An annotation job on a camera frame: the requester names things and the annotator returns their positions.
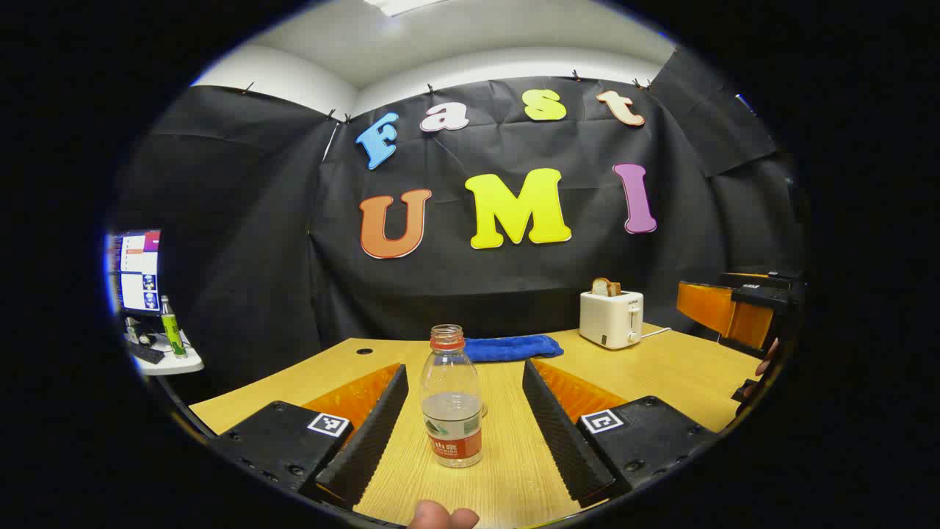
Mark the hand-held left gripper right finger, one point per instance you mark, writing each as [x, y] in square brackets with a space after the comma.
[562, 433]

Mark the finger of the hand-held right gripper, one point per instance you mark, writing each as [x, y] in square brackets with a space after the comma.
[764, 279]
[705, 308]

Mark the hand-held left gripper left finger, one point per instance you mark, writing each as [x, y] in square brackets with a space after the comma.
[374, 433]

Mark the clear plastic water bottle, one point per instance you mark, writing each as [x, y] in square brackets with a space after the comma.
[452, 433]

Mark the green bottle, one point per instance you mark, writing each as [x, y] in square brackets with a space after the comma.
[172, 334]

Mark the white toaster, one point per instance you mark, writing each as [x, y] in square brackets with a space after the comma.
[609, 319]

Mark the blue towel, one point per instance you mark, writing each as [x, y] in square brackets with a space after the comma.
[510, 347]

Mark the bread slice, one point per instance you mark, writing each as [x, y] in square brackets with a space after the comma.
[606, 287]

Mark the white side table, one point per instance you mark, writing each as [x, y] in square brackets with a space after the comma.
[176, 364]

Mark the computer monitor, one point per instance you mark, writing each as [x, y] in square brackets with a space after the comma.
[139, 272]

